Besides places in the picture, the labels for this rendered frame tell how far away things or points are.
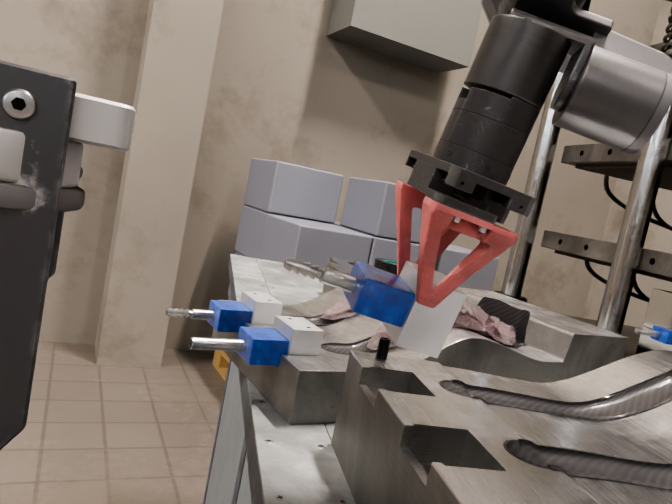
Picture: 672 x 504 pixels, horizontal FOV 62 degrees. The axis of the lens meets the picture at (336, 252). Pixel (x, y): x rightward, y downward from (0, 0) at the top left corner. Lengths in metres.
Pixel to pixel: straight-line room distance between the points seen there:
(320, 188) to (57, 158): 2.54
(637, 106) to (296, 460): 0.37
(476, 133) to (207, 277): 2.88
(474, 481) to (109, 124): 0.25
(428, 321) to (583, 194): 4.20
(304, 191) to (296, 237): 0.44
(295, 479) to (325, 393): 0.12
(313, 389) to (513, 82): 0.33
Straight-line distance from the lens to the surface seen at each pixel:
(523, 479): 0.35
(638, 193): 1.43
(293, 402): 0.56
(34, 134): 0.21
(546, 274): 4.46
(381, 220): 2.47
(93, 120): 0.21
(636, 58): 0.45
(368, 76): 3.48
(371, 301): 0.41
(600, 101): 0.41
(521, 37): 0.41
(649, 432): 0.53
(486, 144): 0.40
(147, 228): 2.82
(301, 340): 0.59
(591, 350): 0.82
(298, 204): 2.68
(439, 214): 0.37
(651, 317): 1.38
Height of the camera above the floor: 1.03
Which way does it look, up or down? 6 degrees down
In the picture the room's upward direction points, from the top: 11 degrees clockwise
